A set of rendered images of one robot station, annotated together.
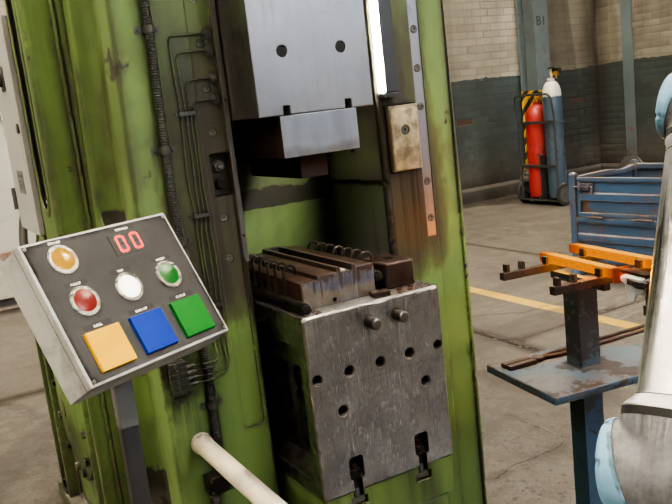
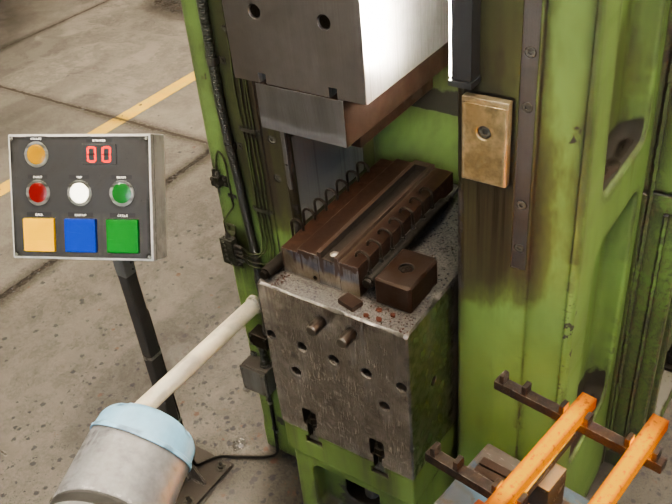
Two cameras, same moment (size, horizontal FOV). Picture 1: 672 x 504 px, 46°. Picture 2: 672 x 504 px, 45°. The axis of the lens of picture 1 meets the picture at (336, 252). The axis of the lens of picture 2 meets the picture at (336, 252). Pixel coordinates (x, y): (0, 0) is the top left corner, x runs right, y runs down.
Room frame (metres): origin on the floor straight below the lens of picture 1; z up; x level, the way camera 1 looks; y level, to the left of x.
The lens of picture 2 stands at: (1.33, -1.26, 1.99)
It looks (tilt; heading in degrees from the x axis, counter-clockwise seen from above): 36 degrees down; 66
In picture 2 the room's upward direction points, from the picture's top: 6 degrees counter-clockwise
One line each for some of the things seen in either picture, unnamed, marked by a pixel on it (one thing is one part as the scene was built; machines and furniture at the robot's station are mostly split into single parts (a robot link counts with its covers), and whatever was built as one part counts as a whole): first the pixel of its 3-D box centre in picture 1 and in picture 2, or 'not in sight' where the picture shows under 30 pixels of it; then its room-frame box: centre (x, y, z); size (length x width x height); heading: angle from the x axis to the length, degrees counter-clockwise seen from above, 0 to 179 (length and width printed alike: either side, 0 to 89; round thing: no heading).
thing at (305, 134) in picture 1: (281, 134); (360, 71); (2.03, 0.10, 1.32); 0.42 x 0.20 x 0.10; 29
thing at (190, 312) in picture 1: (191, 316); (123, 236); (1.51, 0.29, 1.01); 0.07 x 0.05 x 0.07; 144
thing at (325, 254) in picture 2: (305, 258); (379, 207); (2.05, 0.08, 0.99); 0.42 x 0.05 x 0.01; 29
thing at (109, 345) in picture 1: (109, 348); (40, 234); (1.35, 0.41, 1.01); 0.07 x 0.05 x 0.07; 144
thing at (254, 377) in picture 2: not in sight; (260, 374); (1.78, 0.37, 0.36); 0.09 x 0.07 x 0.12; 119
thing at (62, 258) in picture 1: (63, 259); (36, 154); (1.40, 0.48, 1.16); 0.05 x 0.03 x 0.04; 119
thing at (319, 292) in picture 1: (298, 273); (371, 218); (2.03, 0.10, 0.96); 0.42 x 0.20 x 0.09; 29
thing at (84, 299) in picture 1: (85, 300); (38, 192); (1.38, 0.45, 1.09); 0.05 x 0.03 x 0.04; 119
